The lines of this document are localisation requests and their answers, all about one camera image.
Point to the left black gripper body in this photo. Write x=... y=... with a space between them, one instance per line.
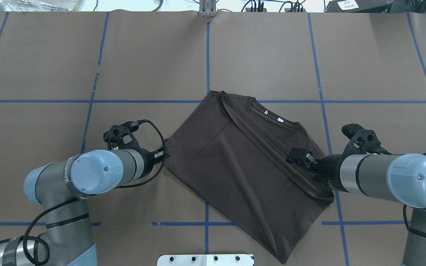
x=147 y=162

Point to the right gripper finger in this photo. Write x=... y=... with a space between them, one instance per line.
x=301 y=157

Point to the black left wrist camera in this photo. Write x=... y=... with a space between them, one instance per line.
x=121 y=136

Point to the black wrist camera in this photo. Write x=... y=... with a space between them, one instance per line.
x=361 y=141
x=121 y=136

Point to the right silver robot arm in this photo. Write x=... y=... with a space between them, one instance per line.
x=397 y=178

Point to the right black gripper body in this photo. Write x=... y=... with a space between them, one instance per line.
x=327 y=168

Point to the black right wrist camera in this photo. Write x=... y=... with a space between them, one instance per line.
x=361 y=141

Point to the aluminium camera post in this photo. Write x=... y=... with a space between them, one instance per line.
x=207 y=8

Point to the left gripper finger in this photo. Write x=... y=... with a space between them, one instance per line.
x=161 y=154

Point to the dark brown t-shirt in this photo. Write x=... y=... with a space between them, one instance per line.
x=232 y=151

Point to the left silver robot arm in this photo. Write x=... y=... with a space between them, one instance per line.
x=62 y=234

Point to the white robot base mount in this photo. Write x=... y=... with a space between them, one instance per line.
x=206 y=260

